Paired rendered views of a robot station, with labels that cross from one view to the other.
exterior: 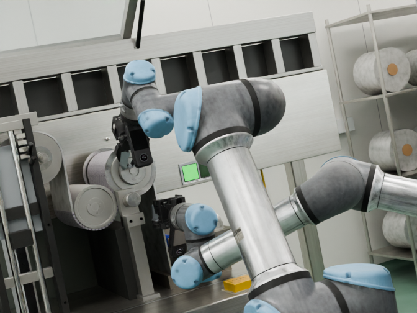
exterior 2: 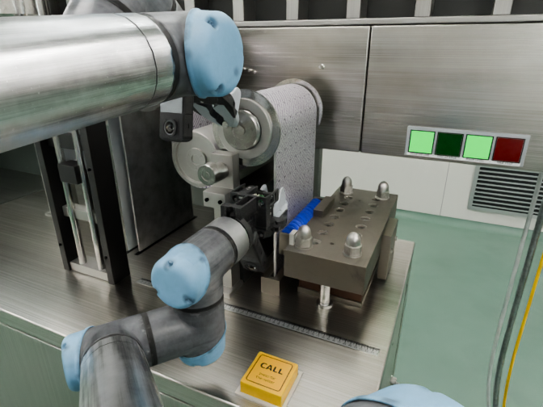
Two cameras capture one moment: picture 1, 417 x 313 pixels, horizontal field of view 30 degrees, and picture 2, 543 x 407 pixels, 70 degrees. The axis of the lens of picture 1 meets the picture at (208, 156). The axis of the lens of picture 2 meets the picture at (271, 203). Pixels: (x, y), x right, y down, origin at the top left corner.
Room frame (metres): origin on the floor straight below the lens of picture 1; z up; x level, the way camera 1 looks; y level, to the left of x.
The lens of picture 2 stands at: (1.71, -0.36, 1.40)
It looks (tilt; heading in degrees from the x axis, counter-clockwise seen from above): 22 degrees down; 48
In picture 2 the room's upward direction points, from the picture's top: straight up
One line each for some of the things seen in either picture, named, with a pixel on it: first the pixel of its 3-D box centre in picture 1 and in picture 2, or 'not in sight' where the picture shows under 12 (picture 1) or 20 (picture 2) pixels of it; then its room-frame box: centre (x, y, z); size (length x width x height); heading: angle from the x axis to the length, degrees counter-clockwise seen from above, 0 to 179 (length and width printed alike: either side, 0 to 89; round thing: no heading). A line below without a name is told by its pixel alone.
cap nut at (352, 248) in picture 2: (216, 221); (353, 243); (2.26, 0.01, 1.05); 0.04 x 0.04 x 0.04
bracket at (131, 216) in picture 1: (138, 244); (223, 227); (2.12, 0.24, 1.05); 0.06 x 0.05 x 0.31; 23
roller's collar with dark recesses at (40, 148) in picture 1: (38, 158); not in sight; (2.05, 0.44, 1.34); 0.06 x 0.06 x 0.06; 23
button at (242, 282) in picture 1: (241, 283); (269, 377); (2.01, -0.02, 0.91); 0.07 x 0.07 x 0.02; 23
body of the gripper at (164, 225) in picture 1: (174, 213); (247, 218); (2.09, 0.12, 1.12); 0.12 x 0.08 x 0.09; 23
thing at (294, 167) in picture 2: (146, 212); (296, 182); (2.30, 0.21, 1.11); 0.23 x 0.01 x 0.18; 23
